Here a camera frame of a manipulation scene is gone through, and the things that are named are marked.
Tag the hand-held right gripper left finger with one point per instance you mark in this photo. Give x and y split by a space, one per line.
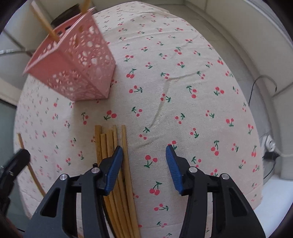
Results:
113 170

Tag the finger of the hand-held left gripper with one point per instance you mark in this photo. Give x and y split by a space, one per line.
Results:
21 156

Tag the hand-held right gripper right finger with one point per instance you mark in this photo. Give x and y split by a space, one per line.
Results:
174 170

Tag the pink perforated utensil basket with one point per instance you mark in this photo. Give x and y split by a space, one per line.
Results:
75 68

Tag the cherry print tablecloth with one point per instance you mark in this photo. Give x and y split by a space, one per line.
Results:
174 96

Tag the white power strip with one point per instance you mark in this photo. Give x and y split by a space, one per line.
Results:
270 141

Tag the brown trash bin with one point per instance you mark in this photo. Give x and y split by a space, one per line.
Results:
65 17

